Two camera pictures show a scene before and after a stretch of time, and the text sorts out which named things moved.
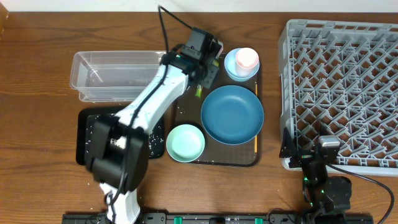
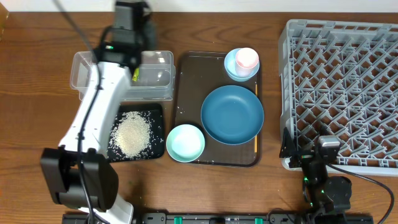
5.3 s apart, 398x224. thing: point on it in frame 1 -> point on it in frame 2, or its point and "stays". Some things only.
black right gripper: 289,151 stays
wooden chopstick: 256,142 stays
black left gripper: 212,72 -> 148,33
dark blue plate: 232,114 stays
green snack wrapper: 198,93 -> 135,77
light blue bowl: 230,70 stays
